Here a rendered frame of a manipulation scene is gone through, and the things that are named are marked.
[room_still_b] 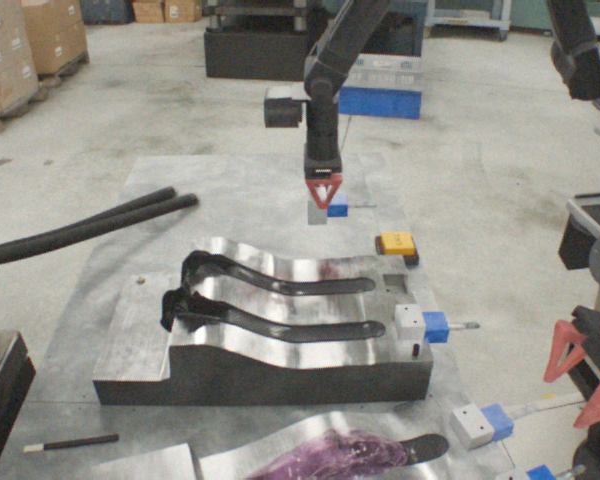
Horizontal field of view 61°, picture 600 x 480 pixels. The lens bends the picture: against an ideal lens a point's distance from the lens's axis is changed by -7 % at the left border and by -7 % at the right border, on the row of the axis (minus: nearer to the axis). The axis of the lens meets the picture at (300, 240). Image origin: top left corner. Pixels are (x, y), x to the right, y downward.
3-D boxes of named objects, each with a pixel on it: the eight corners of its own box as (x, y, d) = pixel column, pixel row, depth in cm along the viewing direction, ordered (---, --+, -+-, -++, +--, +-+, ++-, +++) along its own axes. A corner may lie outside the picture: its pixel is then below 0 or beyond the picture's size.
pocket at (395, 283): (405, 290, 95) (408, 273, 93) (411, 310, 91) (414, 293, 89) (380, 290, 95) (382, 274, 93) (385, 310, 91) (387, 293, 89)
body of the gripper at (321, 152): (305, 177, 94) (304, 137, 90) (303, 151, 102) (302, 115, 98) (342, 176, 94) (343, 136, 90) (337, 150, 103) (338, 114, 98)
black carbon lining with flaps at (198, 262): (372, 285, 94) (377, 239, 89) (387, 352, 81) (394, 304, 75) (171, 288, 93) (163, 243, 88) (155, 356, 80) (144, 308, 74)
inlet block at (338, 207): (373, 209, 107) (374, 185, 104) (377, 223, 103) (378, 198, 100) (307, 211, 107) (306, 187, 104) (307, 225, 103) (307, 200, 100)
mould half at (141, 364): (397, 292, 103) (404, 233, 95) (425, 400, 81) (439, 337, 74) (134, 297, 102) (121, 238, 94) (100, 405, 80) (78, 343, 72)
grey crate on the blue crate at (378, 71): (421, 76, 409) (423, 57, 400) (422, 93, 375) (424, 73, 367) (343, 71, 418) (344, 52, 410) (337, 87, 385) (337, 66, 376)
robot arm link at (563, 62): (632, 80, 80) (619, 62, 84) (600, 41, 76) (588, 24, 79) (585, 113, 86) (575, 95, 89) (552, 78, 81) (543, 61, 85)
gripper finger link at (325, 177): (305, 216, 99) (304, 169, 94) (303, 196, 105) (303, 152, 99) (342, 214, 99) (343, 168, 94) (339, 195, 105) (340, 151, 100)
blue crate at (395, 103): (418, 102, 421) (421, 75, 409) (419, 121, 387) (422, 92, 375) (342, 96, 430) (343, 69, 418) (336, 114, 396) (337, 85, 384)
